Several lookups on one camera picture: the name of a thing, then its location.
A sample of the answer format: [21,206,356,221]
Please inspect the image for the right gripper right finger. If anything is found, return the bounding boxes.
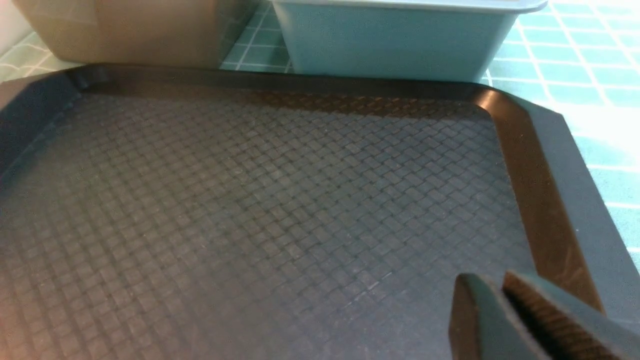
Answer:
[502,271,640,360]

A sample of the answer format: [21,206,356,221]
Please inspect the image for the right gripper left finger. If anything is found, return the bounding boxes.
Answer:
[448,273,551,360]

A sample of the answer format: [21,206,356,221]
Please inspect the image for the grey-blue plastic chopstick bin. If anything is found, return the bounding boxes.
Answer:
[272,0,547,82]

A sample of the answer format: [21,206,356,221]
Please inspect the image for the black serving tray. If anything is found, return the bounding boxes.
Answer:
[0,64,639,360]

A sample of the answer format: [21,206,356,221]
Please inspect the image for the brown plastic spoon bin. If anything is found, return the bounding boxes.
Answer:
[14,0,259,69]

